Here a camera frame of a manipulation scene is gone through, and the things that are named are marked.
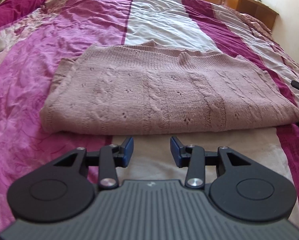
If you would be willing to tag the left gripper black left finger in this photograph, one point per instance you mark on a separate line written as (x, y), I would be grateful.
(107, 159)

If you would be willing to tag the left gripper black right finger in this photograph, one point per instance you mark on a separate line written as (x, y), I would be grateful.
(195, 158)

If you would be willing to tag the pink knitted sweater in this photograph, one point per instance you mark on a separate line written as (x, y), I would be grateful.
(152, 89)

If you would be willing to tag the magenta pillow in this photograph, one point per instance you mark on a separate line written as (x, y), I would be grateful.
(12, 10)

